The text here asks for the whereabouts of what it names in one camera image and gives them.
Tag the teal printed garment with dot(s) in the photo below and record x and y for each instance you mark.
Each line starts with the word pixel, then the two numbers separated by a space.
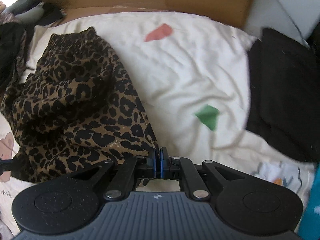
pixel 310 222

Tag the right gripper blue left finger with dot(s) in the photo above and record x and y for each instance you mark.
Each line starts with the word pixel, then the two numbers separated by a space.
pixel 151 164

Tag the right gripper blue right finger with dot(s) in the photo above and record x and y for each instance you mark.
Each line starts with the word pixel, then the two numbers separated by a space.
pixel 164 163

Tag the grey plush pillow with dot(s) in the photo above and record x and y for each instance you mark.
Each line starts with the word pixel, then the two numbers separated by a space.
pixel 26 11

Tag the cream bear print bedsheet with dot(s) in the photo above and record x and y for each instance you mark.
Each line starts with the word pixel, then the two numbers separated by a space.
pixel 192 77

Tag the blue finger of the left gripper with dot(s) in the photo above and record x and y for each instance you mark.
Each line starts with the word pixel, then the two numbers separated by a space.
pixel 6 165

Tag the folded black garment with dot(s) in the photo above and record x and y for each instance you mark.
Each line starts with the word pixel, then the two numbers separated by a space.
pixel 284 85

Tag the leopard print garment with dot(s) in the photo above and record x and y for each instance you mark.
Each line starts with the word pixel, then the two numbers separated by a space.
pixel 78 108

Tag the black garment in pile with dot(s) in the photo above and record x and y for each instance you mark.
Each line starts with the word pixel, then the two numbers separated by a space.
pixel 13 41

